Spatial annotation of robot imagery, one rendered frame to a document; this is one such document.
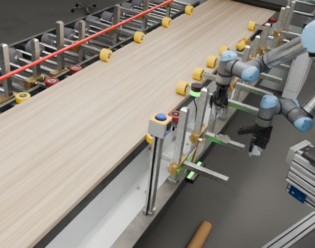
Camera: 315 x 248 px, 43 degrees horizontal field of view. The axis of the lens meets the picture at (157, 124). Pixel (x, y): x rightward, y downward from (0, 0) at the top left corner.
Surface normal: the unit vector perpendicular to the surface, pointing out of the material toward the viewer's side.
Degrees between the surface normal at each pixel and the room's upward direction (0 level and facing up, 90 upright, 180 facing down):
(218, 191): 0
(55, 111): 0
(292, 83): 90
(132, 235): 0
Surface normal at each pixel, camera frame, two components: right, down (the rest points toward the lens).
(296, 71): -0.47, 0.44
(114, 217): 0.10, -0.84
